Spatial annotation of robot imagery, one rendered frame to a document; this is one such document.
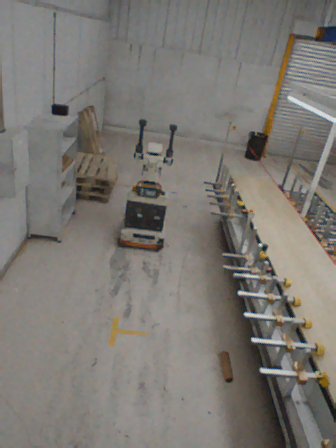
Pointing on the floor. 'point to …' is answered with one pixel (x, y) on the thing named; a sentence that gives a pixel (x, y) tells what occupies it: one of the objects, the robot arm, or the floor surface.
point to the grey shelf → (48, 202)
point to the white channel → (329, 134)
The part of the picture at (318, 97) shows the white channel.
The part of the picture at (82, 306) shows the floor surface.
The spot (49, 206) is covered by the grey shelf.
